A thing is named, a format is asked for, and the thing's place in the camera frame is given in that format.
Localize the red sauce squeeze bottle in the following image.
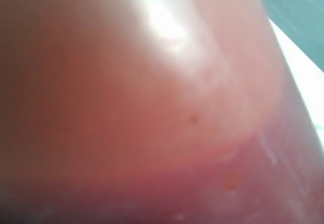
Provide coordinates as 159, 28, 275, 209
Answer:
1, 0, 323, 223

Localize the grey backdrop cloth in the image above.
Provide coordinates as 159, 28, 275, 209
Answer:
262, 0, 323, 70

